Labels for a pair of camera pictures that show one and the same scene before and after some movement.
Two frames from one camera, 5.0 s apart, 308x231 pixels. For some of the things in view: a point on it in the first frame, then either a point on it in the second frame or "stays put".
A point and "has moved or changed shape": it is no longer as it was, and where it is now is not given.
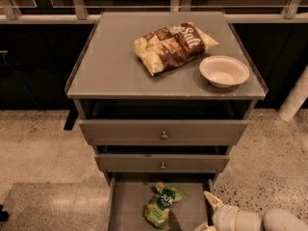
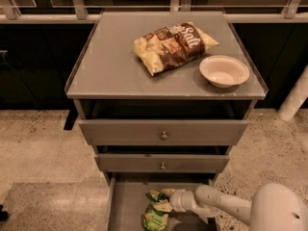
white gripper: (225, 218) → (178, 199)
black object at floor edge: (4, 216) stays put
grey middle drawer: (161, 163) stays put
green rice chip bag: (157, 210) has moved or changed shape
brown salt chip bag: (167, 47) stays put
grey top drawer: (163, 132) stays put
